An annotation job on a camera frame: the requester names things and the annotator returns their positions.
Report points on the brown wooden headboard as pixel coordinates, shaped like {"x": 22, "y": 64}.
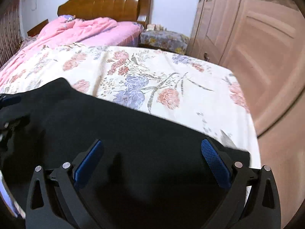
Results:
{"x": 120, "y": 10}

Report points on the patterned red curtain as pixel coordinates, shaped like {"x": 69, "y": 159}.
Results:
{"x": 11, "y": 37}

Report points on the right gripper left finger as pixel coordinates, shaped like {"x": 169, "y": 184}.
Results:
{"x": 54, "y": 200}

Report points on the pink duvet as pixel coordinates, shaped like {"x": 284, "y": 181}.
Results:
{"x": 67, "y": 30}

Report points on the light wooden wardrobe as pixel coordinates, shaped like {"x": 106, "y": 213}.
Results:
{"x": 262, "y": 43}

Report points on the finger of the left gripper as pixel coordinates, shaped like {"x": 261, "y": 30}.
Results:
{"x": 6, "y": 100}

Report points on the floral cream quilt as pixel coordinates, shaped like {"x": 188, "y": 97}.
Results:
{"x": 195, "y": 93}

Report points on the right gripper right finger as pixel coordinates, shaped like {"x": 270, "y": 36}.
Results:
{"x": 252, "y": 198}

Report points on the black pants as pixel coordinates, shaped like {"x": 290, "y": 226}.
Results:
{"x": 151, "y": 175}

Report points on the floral covered nightstand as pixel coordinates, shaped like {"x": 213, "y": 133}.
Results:
{"x": 157, "y": 37}

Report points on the dark wooden side cabinet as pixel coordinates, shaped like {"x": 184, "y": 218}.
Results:
{"x": 37, "y": 29}

